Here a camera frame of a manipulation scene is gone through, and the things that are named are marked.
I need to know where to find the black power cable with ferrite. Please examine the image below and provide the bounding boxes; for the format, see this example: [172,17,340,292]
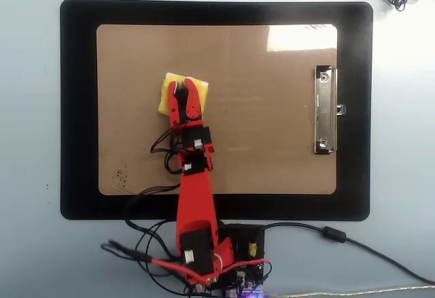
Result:
[260,222,435,285]

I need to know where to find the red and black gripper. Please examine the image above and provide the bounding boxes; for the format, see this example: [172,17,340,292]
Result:
[168,77,216,154]

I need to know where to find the black robot base board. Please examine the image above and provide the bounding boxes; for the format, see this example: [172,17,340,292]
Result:
[217,223,266,298]

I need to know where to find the brown clipboard board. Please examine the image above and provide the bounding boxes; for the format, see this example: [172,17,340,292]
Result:
[96,23,338,196]

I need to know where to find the black rectangular desk mat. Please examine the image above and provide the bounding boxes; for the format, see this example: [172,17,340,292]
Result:
[60,0,374,221]

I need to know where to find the black servo wires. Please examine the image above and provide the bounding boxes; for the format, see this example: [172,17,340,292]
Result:
[99,120,194,296]

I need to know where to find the silver USB cable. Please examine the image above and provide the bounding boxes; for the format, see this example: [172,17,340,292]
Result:
[268,284,435,298]

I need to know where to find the yellow sponge with black knob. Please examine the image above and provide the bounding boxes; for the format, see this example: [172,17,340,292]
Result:
[157,71,210,117]

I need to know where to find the silver metal clipboard clip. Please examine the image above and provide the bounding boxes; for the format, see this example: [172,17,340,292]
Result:
[313,65,347,155]

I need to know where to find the red wire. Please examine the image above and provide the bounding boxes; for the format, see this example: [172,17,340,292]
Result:
[148,256,273,287]

